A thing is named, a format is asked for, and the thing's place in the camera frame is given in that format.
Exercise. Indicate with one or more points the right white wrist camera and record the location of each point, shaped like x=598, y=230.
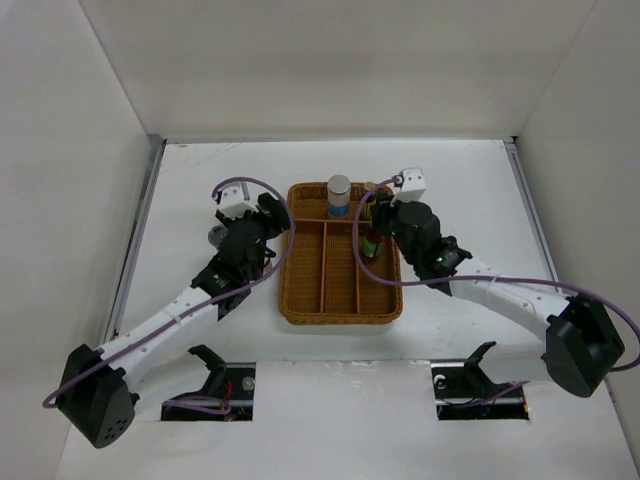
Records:
x=410, y=185

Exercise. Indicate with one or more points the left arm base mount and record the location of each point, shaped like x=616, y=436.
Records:
x=225, y=395

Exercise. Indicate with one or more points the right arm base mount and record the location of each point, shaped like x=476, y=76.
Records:
x=463, y=391

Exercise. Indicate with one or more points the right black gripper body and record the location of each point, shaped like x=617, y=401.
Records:
x=387, y=218

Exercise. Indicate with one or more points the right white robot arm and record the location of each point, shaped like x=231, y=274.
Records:
x=579, y=345

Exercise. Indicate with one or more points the silver cap blue label shaker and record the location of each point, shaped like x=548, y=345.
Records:
x=338, y=196

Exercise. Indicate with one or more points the black lid salt grinder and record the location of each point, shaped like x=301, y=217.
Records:
x=216, y=235

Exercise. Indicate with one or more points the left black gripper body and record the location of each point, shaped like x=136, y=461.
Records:
x=267, y=232

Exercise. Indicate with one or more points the red green sauce bottle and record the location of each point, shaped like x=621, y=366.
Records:
x=372, y=244

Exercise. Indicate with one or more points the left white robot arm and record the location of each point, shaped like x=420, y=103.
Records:
x=100, y=388

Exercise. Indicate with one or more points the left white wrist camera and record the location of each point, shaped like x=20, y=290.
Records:
x=233, y=199

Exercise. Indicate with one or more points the brown wicker divided tray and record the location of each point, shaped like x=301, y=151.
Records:
x=321, y=281

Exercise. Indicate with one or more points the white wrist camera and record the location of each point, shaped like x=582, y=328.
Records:
x=233, y=199
x=410, y=185

